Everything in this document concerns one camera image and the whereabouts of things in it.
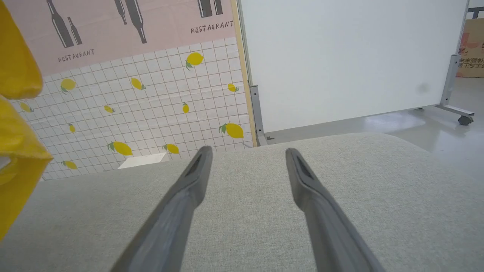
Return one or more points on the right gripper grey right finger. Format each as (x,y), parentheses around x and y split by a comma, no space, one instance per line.
(329,226)

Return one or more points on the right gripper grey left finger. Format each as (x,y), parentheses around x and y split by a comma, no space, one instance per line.
(170,223)

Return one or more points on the yellow cartoon print t-shirt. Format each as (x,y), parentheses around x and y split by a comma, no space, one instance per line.
(17,162)

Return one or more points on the white rectangular block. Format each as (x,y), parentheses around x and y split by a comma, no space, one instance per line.
(143,161)

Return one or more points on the grey fabric sofa cushion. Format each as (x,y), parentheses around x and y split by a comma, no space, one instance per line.
(249,234)

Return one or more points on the lemon tile print partition panel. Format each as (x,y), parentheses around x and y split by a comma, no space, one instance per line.
(151,94)

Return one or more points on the white rolling partition board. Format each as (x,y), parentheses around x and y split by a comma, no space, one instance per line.
(340,60)

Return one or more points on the brown cardboard box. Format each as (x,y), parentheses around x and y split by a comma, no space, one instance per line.
(472,49)

